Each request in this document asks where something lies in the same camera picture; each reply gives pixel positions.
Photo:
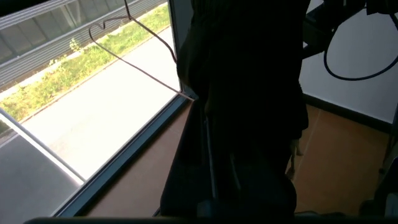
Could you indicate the black shorts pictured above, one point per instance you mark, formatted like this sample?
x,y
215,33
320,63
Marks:
x,y
248,77

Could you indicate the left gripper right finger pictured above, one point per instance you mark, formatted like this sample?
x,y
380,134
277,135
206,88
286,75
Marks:
x,y
267,193

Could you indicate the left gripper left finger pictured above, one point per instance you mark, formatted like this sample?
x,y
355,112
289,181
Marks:
x,y
186,180

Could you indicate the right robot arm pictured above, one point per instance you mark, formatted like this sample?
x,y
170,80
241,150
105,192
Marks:
x,y
323,28

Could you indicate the pink clothes hanger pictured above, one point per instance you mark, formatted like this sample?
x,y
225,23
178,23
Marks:
x,y
136,67

